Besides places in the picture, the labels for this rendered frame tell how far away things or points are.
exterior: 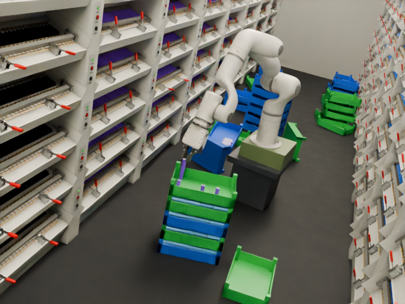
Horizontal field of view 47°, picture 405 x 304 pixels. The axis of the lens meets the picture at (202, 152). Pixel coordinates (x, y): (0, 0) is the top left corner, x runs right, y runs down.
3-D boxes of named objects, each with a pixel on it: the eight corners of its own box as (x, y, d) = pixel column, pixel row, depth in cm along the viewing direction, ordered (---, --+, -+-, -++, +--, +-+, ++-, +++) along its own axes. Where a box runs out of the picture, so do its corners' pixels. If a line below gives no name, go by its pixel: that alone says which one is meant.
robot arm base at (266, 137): (284, 142, 284) (291, 113, 277) (276, 151, 268) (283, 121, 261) (255, 133, 291) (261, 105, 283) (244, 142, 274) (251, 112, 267)
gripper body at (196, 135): (213, 129, 216) (204, 152, 216) (196, 122, 221) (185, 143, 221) (207, 126, 209) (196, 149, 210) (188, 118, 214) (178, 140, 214)
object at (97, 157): (137, 141, 268) (148, 123, 262) (80, 184, 214) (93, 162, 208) (108, 120, 269) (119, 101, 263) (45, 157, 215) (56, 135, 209)
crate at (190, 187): (234, 188, 230) (237, 174, 227) (233, 209, 212) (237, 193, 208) (173, 175, 230) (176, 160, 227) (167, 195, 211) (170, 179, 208)
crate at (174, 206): (230, 202, 233) (234, 188, 230) (229, 224, 215) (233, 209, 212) (170, 189, 233) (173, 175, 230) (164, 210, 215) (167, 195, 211)
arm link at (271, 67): (284, 99, 267) (260, 91, 275) (294, 82, 268) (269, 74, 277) (260, 51, 224) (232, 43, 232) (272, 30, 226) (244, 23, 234)
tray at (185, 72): (184, 82, 322) (191, 71, 318) (149, 104, 268) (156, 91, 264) (161, 65, 323) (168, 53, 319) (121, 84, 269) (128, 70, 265)
